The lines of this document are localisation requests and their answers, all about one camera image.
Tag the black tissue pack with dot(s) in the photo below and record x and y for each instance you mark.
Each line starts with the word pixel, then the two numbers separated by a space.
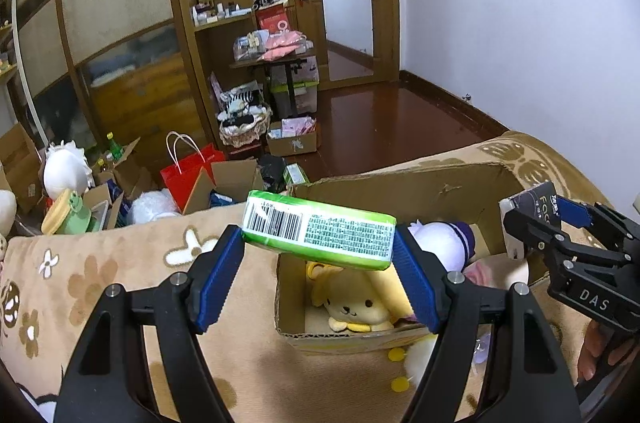
pixel 530 198

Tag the open brown cardboard box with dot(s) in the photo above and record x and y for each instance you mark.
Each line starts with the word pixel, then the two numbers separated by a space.
pixel 230 183

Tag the small wooden table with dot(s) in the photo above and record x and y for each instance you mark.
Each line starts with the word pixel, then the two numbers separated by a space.
pixel 272 60

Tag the wooden wardrobe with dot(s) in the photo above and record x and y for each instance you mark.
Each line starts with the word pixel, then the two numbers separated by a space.
pixel 115 18

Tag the printed cardboard box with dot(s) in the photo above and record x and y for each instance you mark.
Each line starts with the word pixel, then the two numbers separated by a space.
pixel 400 198

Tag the white pole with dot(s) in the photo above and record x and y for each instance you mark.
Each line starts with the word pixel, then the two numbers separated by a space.
pixel 22 68

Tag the red box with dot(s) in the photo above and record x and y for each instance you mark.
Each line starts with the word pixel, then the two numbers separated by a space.
pixel 272 20

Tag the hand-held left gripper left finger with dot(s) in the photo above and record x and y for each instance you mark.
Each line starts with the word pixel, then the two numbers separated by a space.
pixel 215 283

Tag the tall brown cardboard box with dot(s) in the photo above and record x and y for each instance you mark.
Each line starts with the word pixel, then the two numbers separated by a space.
pixel 17 163

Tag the white round plush head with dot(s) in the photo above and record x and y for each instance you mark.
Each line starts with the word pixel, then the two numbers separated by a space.
pixel 67 170

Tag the white fluffy bundle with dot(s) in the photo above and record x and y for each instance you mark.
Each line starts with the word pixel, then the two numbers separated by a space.
pixel 152 208

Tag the green tissue pack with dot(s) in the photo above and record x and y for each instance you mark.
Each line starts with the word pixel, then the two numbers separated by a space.
pixel 320 228

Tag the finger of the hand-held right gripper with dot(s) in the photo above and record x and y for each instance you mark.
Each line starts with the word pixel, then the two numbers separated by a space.
pixel 530 228
pixel 587 215

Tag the white plush with purple hat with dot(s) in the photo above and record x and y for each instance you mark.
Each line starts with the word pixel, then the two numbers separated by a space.
pixel 440 243

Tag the cardboard box with pink packets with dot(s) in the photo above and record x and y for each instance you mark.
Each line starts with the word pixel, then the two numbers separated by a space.
pixel 292 138

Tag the black bag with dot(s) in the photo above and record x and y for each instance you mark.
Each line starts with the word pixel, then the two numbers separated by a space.
pixel 272 173

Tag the red gift bag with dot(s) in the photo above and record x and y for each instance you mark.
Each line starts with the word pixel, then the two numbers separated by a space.
pixel 187 175

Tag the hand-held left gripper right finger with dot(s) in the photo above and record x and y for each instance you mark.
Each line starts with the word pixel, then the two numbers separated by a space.
pixel 417 285

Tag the white plush with yellow feet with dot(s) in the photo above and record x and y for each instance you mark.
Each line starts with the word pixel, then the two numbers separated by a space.
pixel 415 358

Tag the small green box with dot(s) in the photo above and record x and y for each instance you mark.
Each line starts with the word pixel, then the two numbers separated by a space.
pixel 296 174

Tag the clear storage bin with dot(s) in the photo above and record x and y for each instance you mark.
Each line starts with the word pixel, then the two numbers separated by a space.
pixel 297 93

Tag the zebra striped plush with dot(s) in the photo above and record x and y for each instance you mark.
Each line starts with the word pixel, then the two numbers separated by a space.
pixel 240 99

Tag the cream plush toy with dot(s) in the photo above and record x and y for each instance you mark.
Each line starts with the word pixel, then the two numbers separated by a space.
pixel 6 213

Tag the cardboard box with bottles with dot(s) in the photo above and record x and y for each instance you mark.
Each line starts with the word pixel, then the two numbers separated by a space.
pixel 125 173

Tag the person's right hand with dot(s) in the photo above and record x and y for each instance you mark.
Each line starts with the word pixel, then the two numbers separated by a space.
pixel 595 348

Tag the green bottle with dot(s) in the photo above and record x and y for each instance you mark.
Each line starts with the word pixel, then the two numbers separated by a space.
pixel 115 147

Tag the pink packets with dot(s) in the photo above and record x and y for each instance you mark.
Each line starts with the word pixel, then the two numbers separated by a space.
pixel 282 43

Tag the yellow plush dog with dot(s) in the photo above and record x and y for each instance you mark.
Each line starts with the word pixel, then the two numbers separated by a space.
pixel 355 298

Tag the pink and white plush pig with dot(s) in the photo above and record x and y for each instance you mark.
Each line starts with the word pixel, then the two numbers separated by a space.
pixel 482 274

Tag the green frog fan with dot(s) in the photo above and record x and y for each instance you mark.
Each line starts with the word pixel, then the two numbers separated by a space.
pixel 65 213

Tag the lace trimmed basket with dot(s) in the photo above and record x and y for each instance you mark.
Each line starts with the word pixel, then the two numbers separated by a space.
pixel 245 130

